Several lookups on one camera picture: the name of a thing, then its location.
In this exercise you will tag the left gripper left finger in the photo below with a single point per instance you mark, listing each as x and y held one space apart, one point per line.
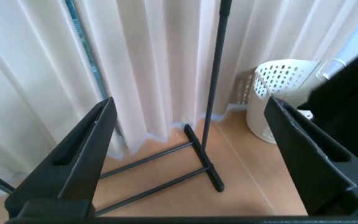
73 168

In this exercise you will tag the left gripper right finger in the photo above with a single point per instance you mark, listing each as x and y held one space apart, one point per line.
315 174

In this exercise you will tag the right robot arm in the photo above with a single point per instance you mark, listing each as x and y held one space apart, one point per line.
353 109

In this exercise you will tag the white laundry basket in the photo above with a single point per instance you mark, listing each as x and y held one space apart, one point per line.
278 77

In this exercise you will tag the black clothes rack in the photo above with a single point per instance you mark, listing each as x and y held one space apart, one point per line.
214 77

